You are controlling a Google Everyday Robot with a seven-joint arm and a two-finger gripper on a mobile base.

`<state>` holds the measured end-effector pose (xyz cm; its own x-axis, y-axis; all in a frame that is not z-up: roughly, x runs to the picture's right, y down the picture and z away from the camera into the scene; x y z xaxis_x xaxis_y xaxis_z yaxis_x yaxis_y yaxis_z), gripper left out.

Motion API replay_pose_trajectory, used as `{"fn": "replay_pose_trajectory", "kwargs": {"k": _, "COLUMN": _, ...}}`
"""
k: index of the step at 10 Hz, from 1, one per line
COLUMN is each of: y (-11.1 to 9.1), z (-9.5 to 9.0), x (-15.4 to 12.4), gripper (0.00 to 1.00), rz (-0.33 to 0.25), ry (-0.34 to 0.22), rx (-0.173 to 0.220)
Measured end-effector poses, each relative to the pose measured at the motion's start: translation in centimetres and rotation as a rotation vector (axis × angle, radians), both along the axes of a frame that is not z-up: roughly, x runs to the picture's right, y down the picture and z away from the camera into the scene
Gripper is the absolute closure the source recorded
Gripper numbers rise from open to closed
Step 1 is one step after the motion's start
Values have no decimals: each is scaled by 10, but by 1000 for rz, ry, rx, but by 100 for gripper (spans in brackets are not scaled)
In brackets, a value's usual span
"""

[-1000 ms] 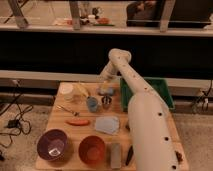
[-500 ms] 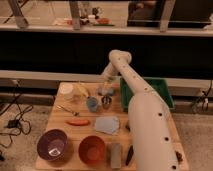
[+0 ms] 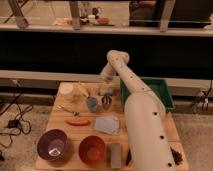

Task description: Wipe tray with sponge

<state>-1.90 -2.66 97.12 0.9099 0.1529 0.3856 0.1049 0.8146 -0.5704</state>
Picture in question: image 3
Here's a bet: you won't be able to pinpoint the green plastic tray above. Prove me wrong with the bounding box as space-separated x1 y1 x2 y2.
120 77 175 111

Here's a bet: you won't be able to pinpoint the purple bowl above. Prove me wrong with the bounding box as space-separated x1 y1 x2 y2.
37 129 68 161

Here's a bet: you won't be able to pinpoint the grey rectangular block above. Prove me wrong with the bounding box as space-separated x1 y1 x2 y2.
110 143 121 169

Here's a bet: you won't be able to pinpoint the bunch of dark grapes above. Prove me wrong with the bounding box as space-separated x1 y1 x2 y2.
171 149 183 165

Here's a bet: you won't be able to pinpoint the black handled brush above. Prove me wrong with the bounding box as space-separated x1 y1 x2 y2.
125 149 131 166

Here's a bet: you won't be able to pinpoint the black power cables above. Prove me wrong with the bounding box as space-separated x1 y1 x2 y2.
0 81 34 162

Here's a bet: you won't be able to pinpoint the yellow banana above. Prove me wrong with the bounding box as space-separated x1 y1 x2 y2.
77 83 90 98

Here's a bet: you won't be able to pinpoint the orange bowl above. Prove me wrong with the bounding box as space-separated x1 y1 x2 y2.
78 135 106 166

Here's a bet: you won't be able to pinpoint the blue grey cloth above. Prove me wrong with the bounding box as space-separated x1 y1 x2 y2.
94 116 120 135

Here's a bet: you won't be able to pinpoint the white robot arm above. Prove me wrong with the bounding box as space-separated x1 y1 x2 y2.
100 50 176 171

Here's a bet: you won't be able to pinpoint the clear plastic container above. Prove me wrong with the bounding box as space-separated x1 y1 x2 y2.
59 83 74 101

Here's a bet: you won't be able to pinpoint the blue cup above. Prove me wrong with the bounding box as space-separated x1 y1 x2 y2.
86 97 98 113

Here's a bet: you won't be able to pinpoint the blue sponge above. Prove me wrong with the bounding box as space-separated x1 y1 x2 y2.
98 87 114 96

